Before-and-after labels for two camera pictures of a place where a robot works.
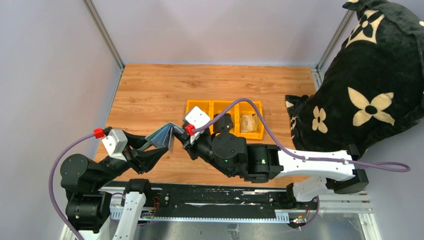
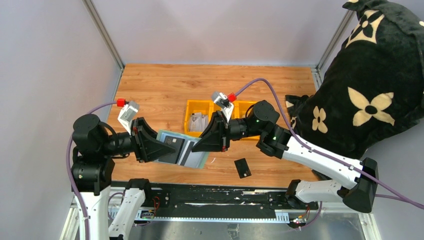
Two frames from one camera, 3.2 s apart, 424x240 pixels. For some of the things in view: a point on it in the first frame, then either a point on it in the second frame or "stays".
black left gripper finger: [143, 161] → [153, 148]
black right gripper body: [188, 142] → [224, 131]
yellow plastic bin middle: [216, 107] stays
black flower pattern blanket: [372, 90] stays
